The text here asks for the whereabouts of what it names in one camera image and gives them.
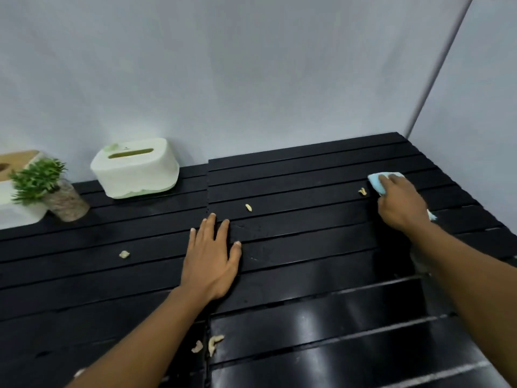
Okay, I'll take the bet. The person's left hand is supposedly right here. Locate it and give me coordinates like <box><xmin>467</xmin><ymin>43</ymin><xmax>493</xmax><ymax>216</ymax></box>
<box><xmin>179</xmin><ymin>213</ymin><xmax>242</xmax><ymax>302</ymax></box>

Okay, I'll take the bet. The person's right hand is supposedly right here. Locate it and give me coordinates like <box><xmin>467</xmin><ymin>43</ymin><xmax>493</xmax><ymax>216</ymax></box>
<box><xmin>377</xmin><ymin>174</ymin><xmax>432</xmax><ymax>236</ymax></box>

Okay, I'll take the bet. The light blue cleaning cloth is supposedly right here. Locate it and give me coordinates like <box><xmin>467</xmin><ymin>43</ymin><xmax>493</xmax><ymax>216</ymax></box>
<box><xmin>368</xmin><ymin>172</ymin><xmax>438</xmax><ymax>222</ymax></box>

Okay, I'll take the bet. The person's left forearm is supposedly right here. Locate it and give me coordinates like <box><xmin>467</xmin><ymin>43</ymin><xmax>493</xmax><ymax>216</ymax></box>
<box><xmin>67</xmin><ymin>285</ymin><xmax>215</xmax><ymax>388</ymax></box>

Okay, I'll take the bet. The person's right forearm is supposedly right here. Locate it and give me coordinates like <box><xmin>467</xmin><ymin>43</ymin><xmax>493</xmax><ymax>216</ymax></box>
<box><xmin>406</xmin><ymin>222</ymin><xmax>517</xmax><ymax>388</ymax></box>

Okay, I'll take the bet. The white and green tissue box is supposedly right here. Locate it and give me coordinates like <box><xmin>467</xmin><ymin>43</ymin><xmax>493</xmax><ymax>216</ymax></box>
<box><xmin>90</xmin><ymin>137</ymin><xmax>180</xmax><ymax>199</ymax></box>

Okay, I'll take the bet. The small green potted plant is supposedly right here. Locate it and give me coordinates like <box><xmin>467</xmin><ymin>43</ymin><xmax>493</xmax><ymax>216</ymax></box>
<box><xmin>10</xmin><ymin>158</ymin><xmax>90</xmax><ymax>223</ymax></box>

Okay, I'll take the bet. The white tissue box, wooden lid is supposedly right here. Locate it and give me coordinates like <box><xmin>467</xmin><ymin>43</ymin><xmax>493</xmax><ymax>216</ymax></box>
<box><xmin>0</xmin><ymin>150</ymin><xmax>49</xmax><ymax>231</ymax></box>

